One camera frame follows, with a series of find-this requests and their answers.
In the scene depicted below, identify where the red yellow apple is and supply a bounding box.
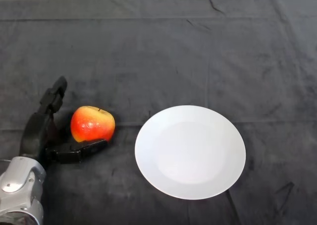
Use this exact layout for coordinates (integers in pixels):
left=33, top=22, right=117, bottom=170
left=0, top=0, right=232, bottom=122
left=70, top=106, right=116, bottom=143

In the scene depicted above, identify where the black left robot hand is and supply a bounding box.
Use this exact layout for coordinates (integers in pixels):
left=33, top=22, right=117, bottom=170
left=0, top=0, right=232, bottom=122
left=19, top=76, right=108, bottom=168

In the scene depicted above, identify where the white round plate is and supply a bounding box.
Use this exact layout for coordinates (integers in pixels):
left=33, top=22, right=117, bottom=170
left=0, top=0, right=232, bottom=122
left=134, top=105, right=247, bottom=200

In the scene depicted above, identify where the black cloth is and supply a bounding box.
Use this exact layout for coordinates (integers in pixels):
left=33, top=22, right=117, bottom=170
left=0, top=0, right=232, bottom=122
left=0, top=0, right=317, bottom=225

